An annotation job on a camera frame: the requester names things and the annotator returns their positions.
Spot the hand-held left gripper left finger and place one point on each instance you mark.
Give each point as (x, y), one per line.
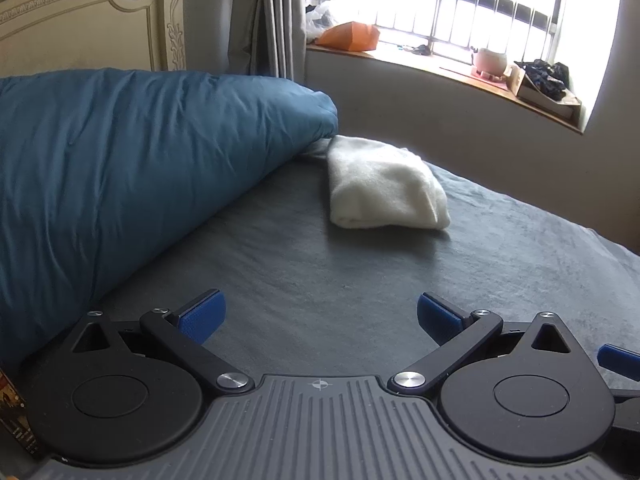
(200, 315)

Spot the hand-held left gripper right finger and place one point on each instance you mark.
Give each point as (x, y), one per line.
(440, 317)

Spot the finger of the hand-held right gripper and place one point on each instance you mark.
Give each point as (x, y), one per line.
(620, 360)

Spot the white fluffy sweater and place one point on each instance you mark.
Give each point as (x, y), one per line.
(380, 185)

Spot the dark clothes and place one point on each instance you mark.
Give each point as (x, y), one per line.
(545, 77)

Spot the grey bed blanket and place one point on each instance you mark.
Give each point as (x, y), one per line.
(300, 270)

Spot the blue duvet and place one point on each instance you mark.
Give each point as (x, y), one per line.
(125, 160)

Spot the dark printed object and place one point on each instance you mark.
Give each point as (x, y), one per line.
(15, 410)

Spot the cardboard box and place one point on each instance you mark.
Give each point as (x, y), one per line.
(545, 101)

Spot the pink pot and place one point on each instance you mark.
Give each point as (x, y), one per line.
(490, 60)

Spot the orange bag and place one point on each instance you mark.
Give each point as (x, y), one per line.
(350, 37)

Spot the grey curtain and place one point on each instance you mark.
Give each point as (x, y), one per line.
(270, 20)

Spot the white plastic bag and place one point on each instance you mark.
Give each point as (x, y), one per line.
(320, 20)

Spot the window grille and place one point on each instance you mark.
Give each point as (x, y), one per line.
(500, 4)

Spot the cream carved headboard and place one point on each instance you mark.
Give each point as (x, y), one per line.
(75, 20)

